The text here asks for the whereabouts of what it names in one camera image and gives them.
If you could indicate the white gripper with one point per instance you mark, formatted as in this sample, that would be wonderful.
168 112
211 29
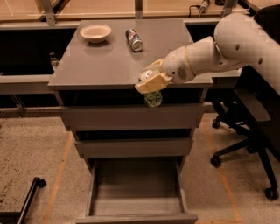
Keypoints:
176 67

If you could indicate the green soda can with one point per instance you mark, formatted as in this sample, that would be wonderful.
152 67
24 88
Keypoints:
152 99

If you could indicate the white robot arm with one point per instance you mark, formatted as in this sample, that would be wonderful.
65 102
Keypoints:
238 41

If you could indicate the blue silver soda can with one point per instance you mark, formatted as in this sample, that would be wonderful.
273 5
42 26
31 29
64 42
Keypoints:
134 40

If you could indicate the grey top drawer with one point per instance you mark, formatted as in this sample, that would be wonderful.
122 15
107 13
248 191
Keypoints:
140 117

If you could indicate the grey drawer cabinet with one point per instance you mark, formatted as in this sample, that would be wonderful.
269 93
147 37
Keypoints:
99 75

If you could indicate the grey middle drawer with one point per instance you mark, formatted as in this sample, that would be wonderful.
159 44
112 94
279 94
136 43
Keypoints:
132 148

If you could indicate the grey open bottom drawer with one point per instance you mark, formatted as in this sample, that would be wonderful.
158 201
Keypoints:
143 190

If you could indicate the white bowl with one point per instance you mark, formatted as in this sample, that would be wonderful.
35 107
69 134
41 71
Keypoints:
95 33

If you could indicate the black office chair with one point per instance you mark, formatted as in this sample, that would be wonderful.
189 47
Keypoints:
252 109

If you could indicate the black wheeled stand base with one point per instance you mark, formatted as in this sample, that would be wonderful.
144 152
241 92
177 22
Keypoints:
19 217

